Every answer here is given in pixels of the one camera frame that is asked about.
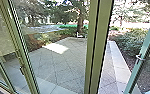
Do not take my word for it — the metal lever door handle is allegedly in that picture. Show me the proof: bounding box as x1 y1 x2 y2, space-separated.
134 53 147 64

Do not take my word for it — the white garden chair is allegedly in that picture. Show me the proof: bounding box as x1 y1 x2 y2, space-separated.
75 31 85 40

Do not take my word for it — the brown tree trunk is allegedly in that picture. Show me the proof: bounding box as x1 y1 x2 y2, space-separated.
75 9 86 35

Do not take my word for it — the low brown green hedge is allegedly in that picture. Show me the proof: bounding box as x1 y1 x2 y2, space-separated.
24 27 79 53

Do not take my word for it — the dark green shrub bed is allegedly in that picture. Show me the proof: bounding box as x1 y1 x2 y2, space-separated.
112 28 150 58

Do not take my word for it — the green door frame post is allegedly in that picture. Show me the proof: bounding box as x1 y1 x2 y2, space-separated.
83 0 115 94

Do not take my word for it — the green glass door, small handle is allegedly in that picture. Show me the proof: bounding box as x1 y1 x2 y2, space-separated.
0 0 41 94

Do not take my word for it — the small dark door handle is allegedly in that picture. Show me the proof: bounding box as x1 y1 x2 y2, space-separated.
18 64 26 76

